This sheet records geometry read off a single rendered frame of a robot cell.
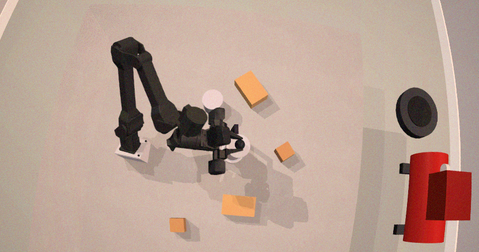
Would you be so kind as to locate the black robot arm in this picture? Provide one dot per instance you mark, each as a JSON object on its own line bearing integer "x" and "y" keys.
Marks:
{"x": 127, "y": 54}

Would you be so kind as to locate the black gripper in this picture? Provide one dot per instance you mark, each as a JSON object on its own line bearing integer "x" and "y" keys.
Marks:
{"x": 217, "y": 165}

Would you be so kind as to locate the glass french press with black handle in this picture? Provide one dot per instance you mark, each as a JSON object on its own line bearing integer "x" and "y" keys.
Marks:
{"x": 237, "y": 144}

